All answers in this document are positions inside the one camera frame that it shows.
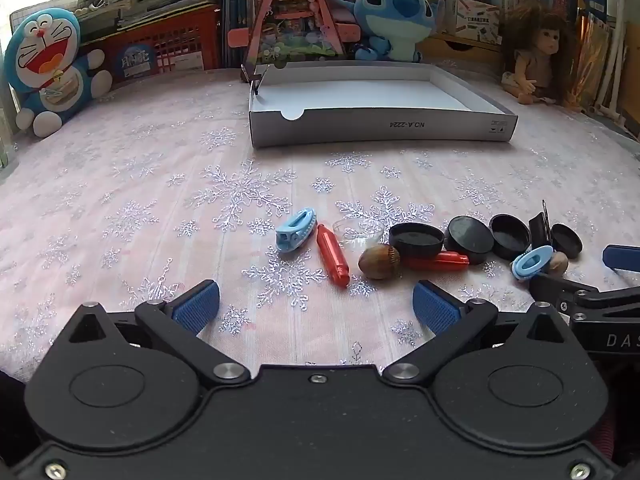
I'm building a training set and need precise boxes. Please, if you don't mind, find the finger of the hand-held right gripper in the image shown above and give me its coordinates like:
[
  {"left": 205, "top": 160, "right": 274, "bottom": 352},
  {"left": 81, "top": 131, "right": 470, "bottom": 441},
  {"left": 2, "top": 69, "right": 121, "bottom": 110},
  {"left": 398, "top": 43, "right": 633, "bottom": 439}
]
[
  {"left": 602, "top": 244, "right": 640, "bottom": 273},
  {"left": 529, "top": 274, "right": 601, "bottom": 311}
]

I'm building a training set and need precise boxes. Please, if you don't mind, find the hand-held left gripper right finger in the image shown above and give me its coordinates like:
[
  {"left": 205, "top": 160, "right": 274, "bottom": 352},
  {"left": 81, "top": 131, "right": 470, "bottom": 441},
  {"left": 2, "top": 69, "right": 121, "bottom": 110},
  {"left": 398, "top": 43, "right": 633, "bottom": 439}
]
[{"left": 382, "top": 281, "right": 571, "bottom": 387}]

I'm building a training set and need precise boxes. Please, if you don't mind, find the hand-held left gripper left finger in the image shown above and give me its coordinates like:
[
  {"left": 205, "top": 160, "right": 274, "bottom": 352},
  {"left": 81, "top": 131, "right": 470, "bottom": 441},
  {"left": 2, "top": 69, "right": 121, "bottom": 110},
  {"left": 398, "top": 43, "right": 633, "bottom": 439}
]
[{"left": 65, "top": 280, "right": 251, "bottom": 387}]

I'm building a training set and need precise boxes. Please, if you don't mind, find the light blue plastic clip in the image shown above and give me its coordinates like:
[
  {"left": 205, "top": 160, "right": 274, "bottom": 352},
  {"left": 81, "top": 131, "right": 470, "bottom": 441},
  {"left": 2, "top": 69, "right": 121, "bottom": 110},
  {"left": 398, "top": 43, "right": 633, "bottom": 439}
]
[{"left": 511, "top": 245, "right": 555, "bottom": 282}]

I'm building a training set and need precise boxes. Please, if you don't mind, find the black binder clip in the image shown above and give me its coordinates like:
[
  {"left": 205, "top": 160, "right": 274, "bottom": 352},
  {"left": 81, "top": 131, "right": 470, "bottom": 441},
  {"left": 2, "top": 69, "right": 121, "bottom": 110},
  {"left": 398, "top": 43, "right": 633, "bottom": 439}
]
[
  {"left": 528, "top": 200, "right": 553, "bottom": 248},
  {"left": 240, "top": 64, "right": 271, "bottom": 98}
]

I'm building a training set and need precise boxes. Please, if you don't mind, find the black round lid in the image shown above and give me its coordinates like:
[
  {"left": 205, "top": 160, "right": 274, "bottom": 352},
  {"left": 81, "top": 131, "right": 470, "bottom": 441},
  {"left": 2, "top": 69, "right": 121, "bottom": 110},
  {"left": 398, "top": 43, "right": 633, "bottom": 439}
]
[
  {"left": 388, "top": 222, "right": 446, "bottom": 259},
  {"left": 488, "top": 214, "right": 532, "bottom": 261},
  {"left": 444, "top": 215, "right": 495, "bottom": 265},
  {"left": 550, "top": 223, "right": 584, "bottom": 260}
]

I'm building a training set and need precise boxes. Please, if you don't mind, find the red toy rolling pin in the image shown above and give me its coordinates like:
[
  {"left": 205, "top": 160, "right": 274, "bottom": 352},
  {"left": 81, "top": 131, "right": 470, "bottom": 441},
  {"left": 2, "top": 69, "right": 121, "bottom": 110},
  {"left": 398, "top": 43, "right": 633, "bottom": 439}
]
[
  {"left": 400, "top": 251, "right": 471, "bottom": 273},
  {"left": 316, "top": 223, "right": 351, "bottom": 289}
]

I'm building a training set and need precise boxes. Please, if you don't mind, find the white cardboard box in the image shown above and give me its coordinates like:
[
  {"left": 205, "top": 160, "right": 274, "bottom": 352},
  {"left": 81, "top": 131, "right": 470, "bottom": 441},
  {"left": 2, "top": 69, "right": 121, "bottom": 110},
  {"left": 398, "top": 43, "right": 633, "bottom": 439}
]
[{"left": 248, "top": 61, "right": 519, "bottom": 149}]

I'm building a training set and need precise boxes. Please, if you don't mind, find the brown walnut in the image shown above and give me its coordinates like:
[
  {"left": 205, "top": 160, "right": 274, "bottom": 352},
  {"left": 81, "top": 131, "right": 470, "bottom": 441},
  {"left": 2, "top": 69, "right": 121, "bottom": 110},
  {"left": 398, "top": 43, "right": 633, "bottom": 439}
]
[
  {"left": 358, "top": 244, "right": 402, "bottom": 281},
  {"left": 545, "top": 251, "right": 570, "bottom": 277}
]

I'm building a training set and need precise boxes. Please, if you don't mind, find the clear plastic cup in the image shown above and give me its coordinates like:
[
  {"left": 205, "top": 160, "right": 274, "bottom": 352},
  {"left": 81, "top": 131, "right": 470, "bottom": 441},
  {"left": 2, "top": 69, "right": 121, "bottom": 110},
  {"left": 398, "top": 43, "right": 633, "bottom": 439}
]
[{"left": 332, "top": 218, "right": 385, "bottom": 251}]

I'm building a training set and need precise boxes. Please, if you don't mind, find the shiny gold foil sheet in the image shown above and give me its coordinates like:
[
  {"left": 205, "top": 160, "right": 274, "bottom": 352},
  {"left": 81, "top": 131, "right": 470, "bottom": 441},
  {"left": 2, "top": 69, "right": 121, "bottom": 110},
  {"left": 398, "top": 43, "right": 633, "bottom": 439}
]
[{"left": 575, "top": 7, "right": 618, "bottom": 111}]

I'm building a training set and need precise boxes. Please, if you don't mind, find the long-haired doll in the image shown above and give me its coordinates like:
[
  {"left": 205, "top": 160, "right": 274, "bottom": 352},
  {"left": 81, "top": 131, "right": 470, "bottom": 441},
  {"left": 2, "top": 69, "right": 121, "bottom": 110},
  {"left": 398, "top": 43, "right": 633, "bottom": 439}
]
[{"left": 500, "top": 0, "right": 583, "bottom": 111}]

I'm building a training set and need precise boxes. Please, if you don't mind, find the white rack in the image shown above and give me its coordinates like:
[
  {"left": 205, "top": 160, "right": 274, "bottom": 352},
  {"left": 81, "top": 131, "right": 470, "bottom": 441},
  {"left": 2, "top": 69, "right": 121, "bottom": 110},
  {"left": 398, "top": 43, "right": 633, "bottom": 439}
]
[{"left": 597, "top": 0, "right": 640, "bottom": 126}]

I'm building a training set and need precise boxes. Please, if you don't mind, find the wooden drawer shelf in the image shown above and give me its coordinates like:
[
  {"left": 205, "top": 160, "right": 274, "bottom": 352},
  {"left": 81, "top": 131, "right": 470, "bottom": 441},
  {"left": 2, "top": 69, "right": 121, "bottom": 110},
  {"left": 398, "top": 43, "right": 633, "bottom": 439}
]
[{"left": 415, "top": 32, "right": 506, "bottom": 81}]

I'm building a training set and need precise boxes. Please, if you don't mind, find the red plastic basket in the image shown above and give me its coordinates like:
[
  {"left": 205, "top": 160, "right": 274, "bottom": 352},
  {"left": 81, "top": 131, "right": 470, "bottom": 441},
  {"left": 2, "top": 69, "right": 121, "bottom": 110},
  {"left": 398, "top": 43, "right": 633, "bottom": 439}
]
[{"left": 82, "top": 5, "right": 223, "bottom": 91}]

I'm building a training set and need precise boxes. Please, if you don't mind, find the white printed carton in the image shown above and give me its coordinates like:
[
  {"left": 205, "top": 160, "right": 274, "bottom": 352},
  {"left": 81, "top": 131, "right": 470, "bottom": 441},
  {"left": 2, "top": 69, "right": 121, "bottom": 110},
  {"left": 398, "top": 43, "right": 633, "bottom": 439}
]
[{"left": 444, "top": 0, "right": 502, "bottom": 46}]

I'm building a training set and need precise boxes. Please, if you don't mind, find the blue alien plush toy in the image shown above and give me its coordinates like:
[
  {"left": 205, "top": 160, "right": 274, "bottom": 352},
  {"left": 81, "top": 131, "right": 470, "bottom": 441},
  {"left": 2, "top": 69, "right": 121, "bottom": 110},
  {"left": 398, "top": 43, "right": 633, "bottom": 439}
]
[{"left": 327, "top": 0, "right": 446, "bottom": 63}]

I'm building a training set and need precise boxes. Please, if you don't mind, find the blue robot cat plush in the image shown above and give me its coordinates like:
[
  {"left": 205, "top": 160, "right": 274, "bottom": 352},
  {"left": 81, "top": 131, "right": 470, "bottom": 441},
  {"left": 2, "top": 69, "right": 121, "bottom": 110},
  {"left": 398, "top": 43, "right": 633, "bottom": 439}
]
[{"left": 4, "top": 7, "right": 113, "bottom": 138}]

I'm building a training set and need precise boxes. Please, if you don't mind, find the pink triangular toy house box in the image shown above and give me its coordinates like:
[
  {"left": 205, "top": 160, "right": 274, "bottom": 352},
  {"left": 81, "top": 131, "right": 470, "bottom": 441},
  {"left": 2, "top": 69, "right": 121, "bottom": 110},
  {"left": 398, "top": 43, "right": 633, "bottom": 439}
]
[{"left": 227, "top": 0, "right": 361, "bottom": 68}]

